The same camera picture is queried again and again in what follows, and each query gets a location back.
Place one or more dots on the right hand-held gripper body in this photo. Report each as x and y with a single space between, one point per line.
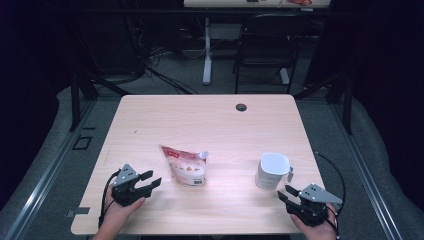
311 210

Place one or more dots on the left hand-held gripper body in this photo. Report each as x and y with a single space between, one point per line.
125 191

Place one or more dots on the white flip-lid container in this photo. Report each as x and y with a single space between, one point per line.
271 173

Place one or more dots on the white and red spout pouch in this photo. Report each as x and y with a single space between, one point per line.
186 168

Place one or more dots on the person's left hand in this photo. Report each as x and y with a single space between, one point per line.
116 213

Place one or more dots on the person's right hand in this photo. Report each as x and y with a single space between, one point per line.
316 233

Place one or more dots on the grey tape piece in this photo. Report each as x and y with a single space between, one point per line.
80 211

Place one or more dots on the black metal stand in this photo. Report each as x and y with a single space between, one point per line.
347 106
76 100

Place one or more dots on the white desk foot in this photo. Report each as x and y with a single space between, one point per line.
284 76

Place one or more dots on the white desk leg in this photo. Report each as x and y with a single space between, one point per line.
207 60

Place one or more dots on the black folding chair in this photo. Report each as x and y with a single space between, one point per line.
270 36

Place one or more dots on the light background desk top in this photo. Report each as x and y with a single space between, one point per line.
233 3

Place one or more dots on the aluminium floor rail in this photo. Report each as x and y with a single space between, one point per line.
366 180
43 180

